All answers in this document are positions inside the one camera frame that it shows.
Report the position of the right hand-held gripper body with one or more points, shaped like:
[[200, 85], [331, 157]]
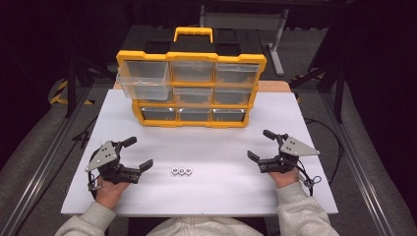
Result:
[[296, 148]]

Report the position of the black tripod legs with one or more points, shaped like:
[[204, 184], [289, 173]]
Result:
[[339, 95], [70, 91]]

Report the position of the set of small clear drawers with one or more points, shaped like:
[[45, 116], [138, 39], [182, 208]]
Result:
[[191, 72]]

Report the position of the person's right hand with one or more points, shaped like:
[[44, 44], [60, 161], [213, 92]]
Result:
[[283, 178]]

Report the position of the grey metal stand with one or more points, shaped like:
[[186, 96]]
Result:
[[277, 49]]

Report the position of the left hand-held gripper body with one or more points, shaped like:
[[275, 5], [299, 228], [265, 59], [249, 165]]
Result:
[[104, 156]]

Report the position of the silver hex nut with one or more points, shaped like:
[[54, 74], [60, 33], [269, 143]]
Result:
[[174, 170], [188, 171], [181, 171]]

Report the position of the aluminium frame rail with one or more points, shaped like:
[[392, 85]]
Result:
[[42, 170], [360, 170]]

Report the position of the yellow black hazard tape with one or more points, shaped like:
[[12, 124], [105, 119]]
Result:
[[59, 93]]

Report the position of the yellow drawer organizer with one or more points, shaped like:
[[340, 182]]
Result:
[[193, 56]]

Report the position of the person's torso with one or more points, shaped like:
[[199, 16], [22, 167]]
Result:
[[203, 227]]

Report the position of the person's left hand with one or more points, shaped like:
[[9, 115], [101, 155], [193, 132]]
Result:
[[109, 193]]

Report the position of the large clear plastic drawer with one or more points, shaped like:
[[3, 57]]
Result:
[[144, 89]]

